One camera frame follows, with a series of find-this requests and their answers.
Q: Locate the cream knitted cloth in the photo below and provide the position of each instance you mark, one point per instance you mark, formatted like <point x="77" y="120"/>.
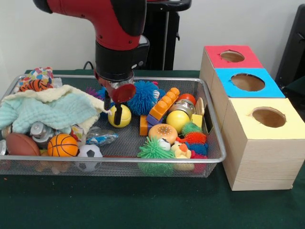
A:
<point x="62" y="91"/>

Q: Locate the brown red ball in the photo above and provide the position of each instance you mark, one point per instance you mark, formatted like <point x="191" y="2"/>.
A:
<point x="22" y="144"/>

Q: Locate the wooden box with three holes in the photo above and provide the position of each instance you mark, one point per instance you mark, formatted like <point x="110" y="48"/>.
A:
<point x="262" y="162"/>

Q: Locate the small orange basketball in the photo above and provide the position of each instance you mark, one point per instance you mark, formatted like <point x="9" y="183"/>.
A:
<point x="62" y="144"/>

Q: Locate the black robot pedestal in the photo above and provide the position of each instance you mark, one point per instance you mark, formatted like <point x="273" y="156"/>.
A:
<point x="166" y="47"/>

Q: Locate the clear plastic bottle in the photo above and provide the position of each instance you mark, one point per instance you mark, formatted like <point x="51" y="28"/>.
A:
<point x="102" y="138"/>

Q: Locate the shallow mesh bin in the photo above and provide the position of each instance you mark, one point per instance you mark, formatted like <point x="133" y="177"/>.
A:
<point x="119" y="167"/>

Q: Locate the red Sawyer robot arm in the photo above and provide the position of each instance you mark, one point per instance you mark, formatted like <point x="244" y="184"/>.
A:
<point x="112" y="28"/>

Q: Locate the small soccer ball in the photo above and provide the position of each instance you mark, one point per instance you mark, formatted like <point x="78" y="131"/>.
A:
<point x="90" y="151"/>

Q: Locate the blue spiky ball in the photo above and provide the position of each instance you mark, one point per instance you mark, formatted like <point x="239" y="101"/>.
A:
<point x="143" y="97"/>

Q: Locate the green spiky ball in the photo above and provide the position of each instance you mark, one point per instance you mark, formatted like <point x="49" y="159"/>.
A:
<point x="155" y="150"/>

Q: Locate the dark green side tablecloth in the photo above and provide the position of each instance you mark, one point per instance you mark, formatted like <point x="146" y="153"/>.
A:
<point x="296" y="89"/>

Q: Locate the orange and purple toy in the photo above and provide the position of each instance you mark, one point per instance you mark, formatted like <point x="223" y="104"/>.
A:
<point x="164" y="102"/>

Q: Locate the yellow ball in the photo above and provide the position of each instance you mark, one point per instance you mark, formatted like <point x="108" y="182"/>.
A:
<point x="177" y="120"/>
<point x="126" y="118"/>

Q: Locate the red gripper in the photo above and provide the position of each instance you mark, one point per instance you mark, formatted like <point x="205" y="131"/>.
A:
<point x="124" y="93"/>

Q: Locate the toy hamburger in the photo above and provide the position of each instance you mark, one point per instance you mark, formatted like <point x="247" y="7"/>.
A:
<point x="163" y="132"/>

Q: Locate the light blue knitted cloth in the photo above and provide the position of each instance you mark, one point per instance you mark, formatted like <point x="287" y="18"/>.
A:
<point x="52" y="112"/>

